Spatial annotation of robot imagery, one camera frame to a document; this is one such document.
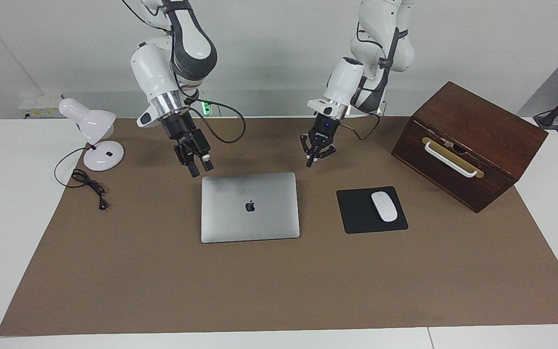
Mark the black mouse pad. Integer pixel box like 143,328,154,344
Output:
336,186,409,235

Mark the grey Apple laptop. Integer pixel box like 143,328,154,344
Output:
201,172,301,244

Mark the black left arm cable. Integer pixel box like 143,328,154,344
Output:
340,114,381,141

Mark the white computer mouse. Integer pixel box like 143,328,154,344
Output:
371,191,399,223

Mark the dark brown wooden box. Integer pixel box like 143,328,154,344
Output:
390,81,549,214

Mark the brown table mat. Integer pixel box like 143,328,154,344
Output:
0,116,558,336

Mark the white power strip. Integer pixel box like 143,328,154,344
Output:
19,95,64,118

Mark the black lamp power cable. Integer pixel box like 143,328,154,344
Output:
54,147,109,211

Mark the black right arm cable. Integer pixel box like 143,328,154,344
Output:
182,95,247,144

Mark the gold handle backplate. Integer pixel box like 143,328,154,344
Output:
421,137,485,179

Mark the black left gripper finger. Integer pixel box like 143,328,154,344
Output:
314,143,337,161
300,134,316,168

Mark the white box handle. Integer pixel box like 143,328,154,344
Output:
424,141,479,178

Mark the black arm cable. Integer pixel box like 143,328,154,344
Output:
340,114,381,141
182,95,247,144

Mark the white desk lamp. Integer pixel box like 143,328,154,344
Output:
58,98,125,172

